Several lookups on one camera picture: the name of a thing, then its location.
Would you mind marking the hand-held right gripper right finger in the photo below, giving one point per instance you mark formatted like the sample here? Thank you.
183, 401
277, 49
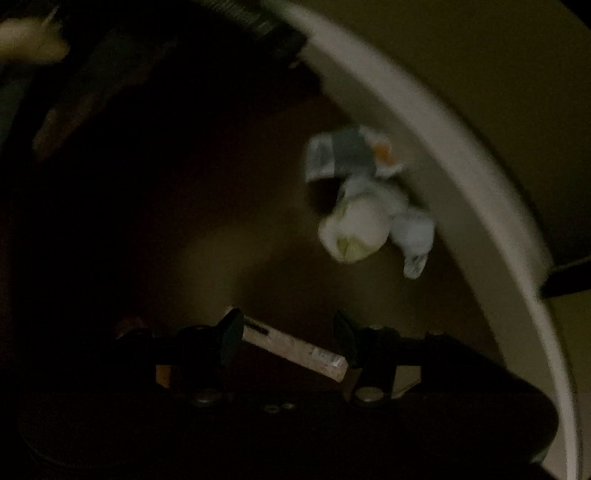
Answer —
347, 339

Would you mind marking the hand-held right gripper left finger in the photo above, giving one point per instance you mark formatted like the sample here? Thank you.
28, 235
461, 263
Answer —
229, 339

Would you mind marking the white crumpled tissue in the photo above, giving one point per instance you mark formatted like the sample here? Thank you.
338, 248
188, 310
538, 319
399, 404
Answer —
369, 217

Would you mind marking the dark ribbed object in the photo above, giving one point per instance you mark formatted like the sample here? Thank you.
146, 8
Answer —
258, 21

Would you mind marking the pale blurred object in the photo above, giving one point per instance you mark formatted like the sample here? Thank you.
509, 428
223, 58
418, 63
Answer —
27, 39

